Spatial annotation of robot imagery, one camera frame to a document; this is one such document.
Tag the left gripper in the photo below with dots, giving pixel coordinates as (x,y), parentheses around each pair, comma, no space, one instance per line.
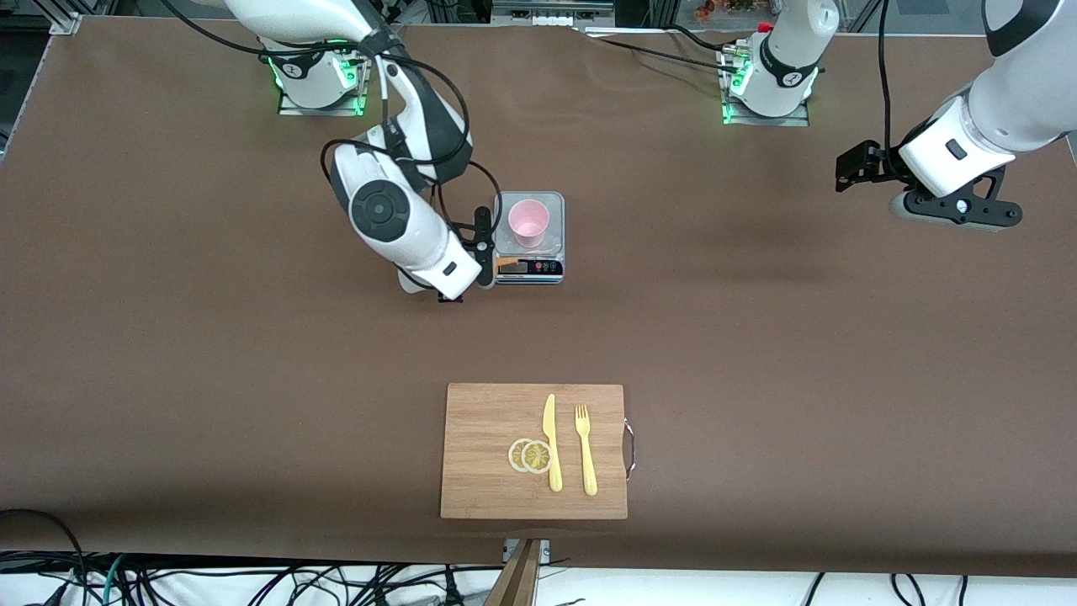
(879,165)

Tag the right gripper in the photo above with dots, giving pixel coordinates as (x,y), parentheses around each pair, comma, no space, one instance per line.
(482,244)

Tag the pink plastic cup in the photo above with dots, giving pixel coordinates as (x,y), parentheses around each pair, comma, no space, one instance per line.
(528,220)

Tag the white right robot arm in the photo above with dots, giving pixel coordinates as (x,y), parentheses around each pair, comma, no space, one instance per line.
(395,210)

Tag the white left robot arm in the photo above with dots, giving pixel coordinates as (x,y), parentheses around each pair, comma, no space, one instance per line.
(1035,93)

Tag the silver digital kitchen scale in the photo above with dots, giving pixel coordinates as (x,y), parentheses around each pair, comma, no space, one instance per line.
(555,252)

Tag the wooden cutting board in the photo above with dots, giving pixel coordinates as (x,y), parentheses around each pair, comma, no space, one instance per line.
(488,454)

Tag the yellow plastic knife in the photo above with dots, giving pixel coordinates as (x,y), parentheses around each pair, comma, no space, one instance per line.
(551,446)

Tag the lemon slice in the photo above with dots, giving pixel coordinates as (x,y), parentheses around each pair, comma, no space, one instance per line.
(514,455)
(537,457)

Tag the yellow plastic fork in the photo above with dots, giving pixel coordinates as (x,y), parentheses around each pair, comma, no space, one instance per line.
(586,454)

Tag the wooden beam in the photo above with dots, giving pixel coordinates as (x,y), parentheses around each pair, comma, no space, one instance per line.
(517,581)

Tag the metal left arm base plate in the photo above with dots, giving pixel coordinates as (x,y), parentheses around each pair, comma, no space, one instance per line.
(791,120)

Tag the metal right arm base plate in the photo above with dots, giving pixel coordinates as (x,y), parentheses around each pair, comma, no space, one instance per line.
(296,109)

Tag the small metal bracket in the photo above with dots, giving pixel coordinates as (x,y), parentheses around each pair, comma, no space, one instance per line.
(545,551)

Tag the aluminium frame corner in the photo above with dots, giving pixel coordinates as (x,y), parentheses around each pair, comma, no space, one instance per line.
(67,21)

